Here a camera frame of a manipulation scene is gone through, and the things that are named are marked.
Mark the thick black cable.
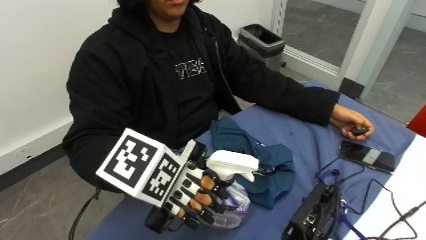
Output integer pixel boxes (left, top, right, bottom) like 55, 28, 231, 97
368, 199, 426, 240

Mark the white board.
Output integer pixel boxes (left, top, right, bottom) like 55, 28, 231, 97
344, 133, 426, 240

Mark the thin black cable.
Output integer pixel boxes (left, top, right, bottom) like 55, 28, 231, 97
313, 155, 421, 240

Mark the glass door frame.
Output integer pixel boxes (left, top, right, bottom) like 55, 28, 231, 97
271, 0, 426, 101

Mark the black palm camera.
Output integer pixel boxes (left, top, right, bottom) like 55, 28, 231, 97
144, 205, 177, 234

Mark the black electronics box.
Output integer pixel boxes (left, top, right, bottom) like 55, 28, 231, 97
281, 182, 345, 240

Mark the blue tablecloth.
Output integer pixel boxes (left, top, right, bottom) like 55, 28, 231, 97
86, 81, 418, 240

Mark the teal cloth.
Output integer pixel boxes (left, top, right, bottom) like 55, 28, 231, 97
209, 116, 297, 210

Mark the blue strap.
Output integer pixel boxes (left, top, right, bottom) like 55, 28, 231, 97
317, 168, 370, 240

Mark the white cube with black markers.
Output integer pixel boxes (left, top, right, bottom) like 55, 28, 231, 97
95, 128, 205, 208

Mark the black phone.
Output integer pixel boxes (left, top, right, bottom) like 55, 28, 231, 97
337, 139, 397, 175

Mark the person in black hoodie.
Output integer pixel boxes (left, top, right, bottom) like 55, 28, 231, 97
62, 0, 343, 194

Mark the small black clicker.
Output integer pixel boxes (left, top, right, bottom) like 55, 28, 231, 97
351, 125, 370, 137

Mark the grey trash bin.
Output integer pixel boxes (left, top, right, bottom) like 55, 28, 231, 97
237, 23, 287, 73

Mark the spray bottle with white trigger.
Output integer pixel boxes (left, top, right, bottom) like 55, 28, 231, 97
204, 149, 261, 231

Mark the black glove cable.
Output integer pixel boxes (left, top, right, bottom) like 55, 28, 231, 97
67, 186, 103, 240

